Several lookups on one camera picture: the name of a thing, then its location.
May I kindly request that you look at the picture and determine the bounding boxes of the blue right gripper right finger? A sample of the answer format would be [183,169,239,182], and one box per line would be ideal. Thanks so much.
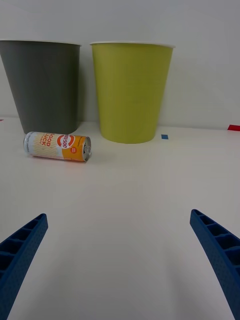
[189,208,240,320]

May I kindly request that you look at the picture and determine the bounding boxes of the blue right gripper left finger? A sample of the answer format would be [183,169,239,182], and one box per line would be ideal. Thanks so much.
[0,213,49,320]

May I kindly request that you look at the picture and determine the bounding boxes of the orange and white drink can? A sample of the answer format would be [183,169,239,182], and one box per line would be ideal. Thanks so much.
[23,131,92,163]

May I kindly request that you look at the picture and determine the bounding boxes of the grey plastic waste bin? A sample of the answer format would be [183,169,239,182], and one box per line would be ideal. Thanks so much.
[0,39,83,135]

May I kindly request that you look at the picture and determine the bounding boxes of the yellow-green plastic waste bin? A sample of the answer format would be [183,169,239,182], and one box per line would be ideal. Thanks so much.
[89,41,176,145]

